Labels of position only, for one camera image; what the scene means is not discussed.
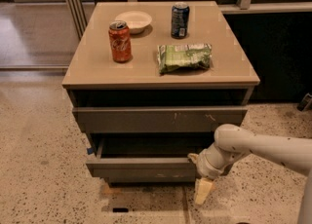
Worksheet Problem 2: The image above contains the white paper bowl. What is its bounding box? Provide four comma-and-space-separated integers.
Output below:
115, 11, 152, 34

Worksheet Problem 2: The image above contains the grey drawer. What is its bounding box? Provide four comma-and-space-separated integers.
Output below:
86, 134, 213, 184
72, 106, 247, 133

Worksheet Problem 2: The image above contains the green chip bag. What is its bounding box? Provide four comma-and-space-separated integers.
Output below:
157, 43, 212, 74

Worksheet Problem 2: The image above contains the grey top drawer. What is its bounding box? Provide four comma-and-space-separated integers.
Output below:
72, 106, 247, 133

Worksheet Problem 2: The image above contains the grey drawer cabinet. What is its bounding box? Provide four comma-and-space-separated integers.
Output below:
61, 1, 261, 188

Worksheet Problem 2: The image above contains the blue soda can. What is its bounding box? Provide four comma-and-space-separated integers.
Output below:
171, 2, 190, 39

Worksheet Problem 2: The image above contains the dark object at wall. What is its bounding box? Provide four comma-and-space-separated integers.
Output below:
297, 93, 312, 111

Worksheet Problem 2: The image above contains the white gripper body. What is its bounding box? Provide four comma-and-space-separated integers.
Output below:
196, 144, 241, 180

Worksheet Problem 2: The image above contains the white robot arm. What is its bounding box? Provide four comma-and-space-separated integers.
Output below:
188, 124, 312, 224

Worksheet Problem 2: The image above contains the blue tape piece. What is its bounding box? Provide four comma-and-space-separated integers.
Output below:
87, 147, 94, 155

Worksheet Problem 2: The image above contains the red cola can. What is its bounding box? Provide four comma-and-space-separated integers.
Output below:
108, 20, 132, 62

